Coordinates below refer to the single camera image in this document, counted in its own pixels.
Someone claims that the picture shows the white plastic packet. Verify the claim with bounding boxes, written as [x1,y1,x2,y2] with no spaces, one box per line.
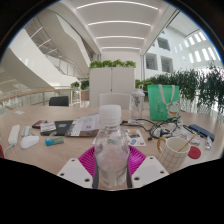
[204,135,214,151]
[189,133,203,146]

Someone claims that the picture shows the black power brick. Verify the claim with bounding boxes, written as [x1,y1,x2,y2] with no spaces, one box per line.
[121,120,141,127]

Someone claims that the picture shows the green tote bag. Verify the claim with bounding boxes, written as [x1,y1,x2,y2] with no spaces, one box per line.
[146,84,181,122]

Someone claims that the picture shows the printed booklet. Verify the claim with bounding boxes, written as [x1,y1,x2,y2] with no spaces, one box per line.
[64,113,101,138]

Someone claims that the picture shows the gold stirring stick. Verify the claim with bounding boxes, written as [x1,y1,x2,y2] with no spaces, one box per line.
[177,132,198,153]

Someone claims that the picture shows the white computer mouse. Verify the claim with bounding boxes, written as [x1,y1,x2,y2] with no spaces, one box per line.
[20,134,40,150]

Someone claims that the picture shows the flat round red coaster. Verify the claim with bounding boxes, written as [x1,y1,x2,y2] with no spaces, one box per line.
[187,145,202,160]

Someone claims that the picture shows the clear water bottle white cap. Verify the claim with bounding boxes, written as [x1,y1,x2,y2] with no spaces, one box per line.
[93,104,131,190]

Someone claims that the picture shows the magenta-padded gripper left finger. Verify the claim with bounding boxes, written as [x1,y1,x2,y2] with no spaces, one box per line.
[57,145,100,190]

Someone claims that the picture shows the low planter with green plants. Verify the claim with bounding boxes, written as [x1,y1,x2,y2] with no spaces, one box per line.
[135,79,149,90]

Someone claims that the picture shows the black chair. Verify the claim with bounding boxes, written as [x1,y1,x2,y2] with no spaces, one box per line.
[48,95,70,108]

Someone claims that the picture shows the tangled black cables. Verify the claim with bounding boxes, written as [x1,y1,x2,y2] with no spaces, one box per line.
[121,116,188,140]

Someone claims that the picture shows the colourful sticker sheet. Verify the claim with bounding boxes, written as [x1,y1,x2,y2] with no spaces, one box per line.
[92,128,148,148]

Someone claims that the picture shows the dark red phone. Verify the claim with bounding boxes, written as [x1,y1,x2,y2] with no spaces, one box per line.
[31,119,48,130]

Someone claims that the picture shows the white shelf with potted plants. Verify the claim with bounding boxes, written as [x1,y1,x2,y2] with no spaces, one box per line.
[69,79,90,107]

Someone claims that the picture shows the row of green hedge plants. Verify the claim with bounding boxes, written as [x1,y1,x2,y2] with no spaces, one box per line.
[135,64,224,116]

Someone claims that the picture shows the white card box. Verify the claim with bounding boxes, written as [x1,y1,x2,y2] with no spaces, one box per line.
[39,121,58,134]

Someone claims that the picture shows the white power strip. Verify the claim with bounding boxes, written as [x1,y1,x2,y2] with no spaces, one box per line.
[7,124,21,147]

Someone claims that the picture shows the black notebook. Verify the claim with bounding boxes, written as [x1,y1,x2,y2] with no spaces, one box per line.
[40,119,74,137]

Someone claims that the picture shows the tall clear sports bottle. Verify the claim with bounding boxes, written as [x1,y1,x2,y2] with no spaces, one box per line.
[129,87,146,121]

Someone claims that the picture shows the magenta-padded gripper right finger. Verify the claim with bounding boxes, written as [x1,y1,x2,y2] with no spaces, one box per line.
[125,145,170,190]

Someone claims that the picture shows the small teal pack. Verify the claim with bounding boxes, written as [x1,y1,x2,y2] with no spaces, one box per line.
[44,136,65,147]

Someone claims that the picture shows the white grid-pattern mug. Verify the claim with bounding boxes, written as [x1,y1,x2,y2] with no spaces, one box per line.
[156,136,192,175]

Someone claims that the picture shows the ceiling light strips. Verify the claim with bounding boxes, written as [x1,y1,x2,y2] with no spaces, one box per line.
[75,0,159,51]

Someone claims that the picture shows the white cabinet with plants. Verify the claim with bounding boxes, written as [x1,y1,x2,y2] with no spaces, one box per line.
[88,59,137,108]

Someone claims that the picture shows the small white adapter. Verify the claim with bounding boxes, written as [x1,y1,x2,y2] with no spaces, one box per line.
[21,125,33,138]

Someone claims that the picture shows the white chair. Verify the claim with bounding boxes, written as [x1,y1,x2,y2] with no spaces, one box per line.
[98,92,132,110]

